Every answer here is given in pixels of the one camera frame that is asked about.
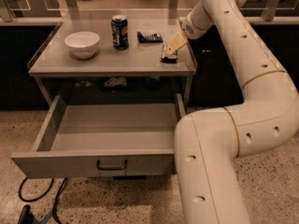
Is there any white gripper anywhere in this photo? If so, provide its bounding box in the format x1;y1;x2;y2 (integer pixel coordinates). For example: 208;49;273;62
164;1;214;55

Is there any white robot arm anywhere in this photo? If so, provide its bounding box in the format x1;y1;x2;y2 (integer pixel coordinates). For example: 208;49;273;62
174;0;299;224

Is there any open grey top drawer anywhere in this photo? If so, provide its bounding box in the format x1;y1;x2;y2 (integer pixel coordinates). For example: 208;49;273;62
11;94;185;178

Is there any blue pepsi can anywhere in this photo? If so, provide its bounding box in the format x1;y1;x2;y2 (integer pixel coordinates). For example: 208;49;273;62
111;15;129;50

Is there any grey cabinet with counter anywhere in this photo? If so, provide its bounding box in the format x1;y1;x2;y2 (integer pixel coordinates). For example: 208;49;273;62
29;8;196;102

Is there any white ceramic bowl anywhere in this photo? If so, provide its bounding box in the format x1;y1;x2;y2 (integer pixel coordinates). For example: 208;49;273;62
64;31;100;60

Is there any black plug on floor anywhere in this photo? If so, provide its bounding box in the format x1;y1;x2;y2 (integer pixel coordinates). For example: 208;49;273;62
17;204;34;224

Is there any black drawer handle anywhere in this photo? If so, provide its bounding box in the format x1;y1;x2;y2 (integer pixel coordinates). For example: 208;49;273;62
96;160;128;171

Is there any black floor cable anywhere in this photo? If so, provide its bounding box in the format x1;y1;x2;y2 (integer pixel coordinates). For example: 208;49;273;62
18;176;70;224

